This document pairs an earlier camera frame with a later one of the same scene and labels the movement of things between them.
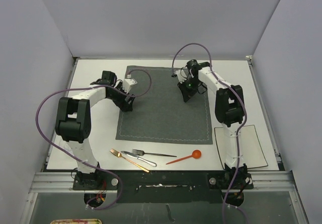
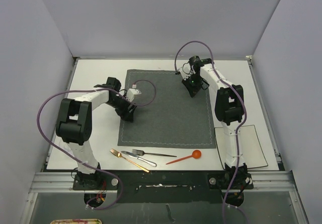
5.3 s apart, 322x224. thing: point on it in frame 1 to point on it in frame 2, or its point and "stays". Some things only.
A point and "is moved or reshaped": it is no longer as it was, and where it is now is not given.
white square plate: [253, 154] stays
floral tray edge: [77, 221] stays
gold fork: [119, 155] stays
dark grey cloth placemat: [160, 112] is moved or reshaped
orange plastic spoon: [196, 154] stays
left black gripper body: [118, 98] to [121, 106]
